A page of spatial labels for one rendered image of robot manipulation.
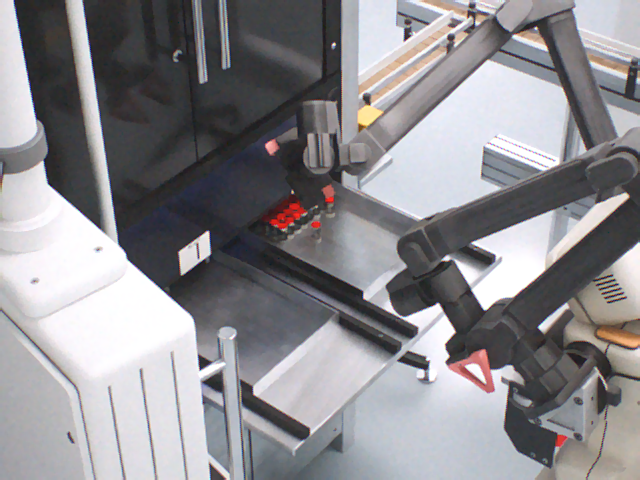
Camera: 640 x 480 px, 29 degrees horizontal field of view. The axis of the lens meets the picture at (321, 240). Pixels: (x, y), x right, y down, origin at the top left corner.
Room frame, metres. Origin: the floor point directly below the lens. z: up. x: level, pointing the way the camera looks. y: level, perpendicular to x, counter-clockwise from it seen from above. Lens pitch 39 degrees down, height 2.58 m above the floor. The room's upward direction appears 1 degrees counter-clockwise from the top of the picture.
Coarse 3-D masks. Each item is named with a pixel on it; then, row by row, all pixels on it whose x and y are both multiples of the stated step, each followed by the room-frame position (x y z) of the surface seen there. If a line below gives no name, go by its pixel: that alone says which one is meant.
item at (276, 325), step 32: (224, 256) 2.01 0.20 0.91; (192, 288) 1.94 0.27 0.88; (224, 288) 1.94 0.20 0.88; (256, 288) 1.94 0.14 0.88; (288, 288) 1.90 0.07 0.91; (224, 320) 1.84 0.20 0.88; (256, 320) 1.84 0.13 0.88; (288, 320) 1.84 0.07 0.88; (320, 320) 1.84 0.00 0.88; (256, 352) 1.75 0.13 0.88; (288, 352) 1.74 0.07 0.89; (256, 384) 1.63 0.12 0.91
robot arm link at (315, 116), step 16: (304, 112) 1.79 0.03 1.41; (320, 112) 1.79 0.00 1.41; (336, 112) 1.80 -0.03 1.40; (304, 128) 1.77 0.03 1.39; (320, 128) 1.77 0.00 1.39; (336, 128) 1.77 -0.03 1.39; (336, 144) 1.76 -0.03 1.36; (352, 144) 1.74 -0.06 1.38; (336, 160) 1.75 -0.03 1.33; (352, 160) 1.72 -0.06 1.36; (368, 160) 1.72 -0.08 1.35
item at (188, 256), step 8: (200, 240) 1.90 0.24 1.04; (208, 240) 1.92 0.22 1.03; (184, 248) 1.87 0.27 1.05; (192, 248) 1.88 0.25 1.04; (200, 248) 1.90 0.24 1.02; (208, 248) 1.92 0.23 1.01; (184, 256) 1.86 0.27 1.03; (192, 256) 1.88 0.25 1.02; (200, 256) 1.90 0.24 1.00; (184, 264) 1.86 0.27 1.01; (192, 264) 1.88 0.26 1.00; (184, 272) 1.86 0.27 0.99
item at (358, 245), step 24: (336, 192) 2.26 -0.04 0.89; (360, 192) 2.22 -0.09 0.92; (336, 216) 2.18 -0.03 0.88; (360, 216) 2.17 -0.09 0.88; (384, 216) 2.17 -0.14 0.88; (408, 216) 2.13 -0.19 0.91; (240, 240) 2.10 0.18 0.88; (264, 240) 2.05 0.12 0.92; (336, 240) 2.09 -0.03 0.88; (360, 240) 2.09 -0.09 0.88; (384, 240) 2.09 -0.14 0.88; (312, 264) 1.97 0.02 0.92; (336, 264) 2.01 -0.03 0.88; (360, 264) 2.01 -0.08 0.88; (384, 264) 2.01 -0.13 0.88; (360, 288) 1.90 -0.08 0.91
